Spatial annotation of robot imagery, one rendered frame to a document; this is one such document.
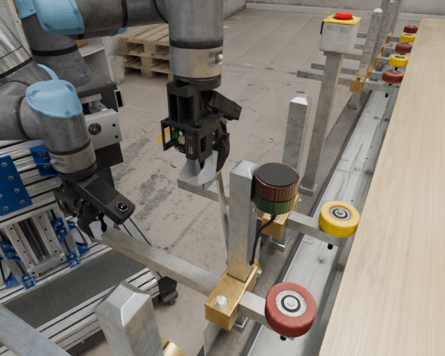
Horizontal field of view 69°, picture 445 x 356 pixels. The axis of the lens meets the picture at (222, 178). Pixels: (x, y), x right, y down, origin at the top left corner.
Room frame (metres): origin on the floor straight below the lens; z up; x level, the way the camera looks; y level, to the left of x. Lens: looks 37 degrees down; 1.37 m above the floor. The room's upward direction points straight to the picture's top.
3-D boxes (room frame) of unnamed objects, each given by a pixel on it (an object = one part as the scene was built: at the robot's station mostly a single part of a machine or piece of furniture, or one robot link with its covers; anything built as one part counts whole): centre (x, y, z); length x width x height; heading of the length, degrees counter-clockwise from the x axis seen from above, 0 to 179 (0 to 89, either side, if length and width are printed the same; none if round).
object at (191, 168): (0.47, 0.05, 1.04); 0.06 x 0.03 x 0.09; 149
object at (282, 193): (0.36, -0.08, 1.10); 0.06 x 0.06 x 0.02
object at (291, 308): (0.29, -0.11, 0.85); 0.08 x 0.08 x 0.11
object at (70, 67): (0.92, 0.46, 1.09); 0.15 x 0.15 x 0.10
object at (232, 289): (0.36, -0.03, 0.85); 0.14 x 0.06 x 0.05; 151
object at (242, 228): (0.38, -0.03, 0.87); 0.04 x 0.04 x 0.48; 61
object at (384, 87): (1.47, -0.56, 0.83); 0.44 x 0.03 x 0.04; 61
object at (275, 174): (0.36, -0.07, 1.01); 0.06 x 0.06 x 0.22; 61
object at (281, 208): (0.36, -0.08, 1.08); 0.06 x 0.06 x 0.02
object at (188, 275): (0.39, 0.06, 0.84); 0.43 x 0.03 x 0.04; 61
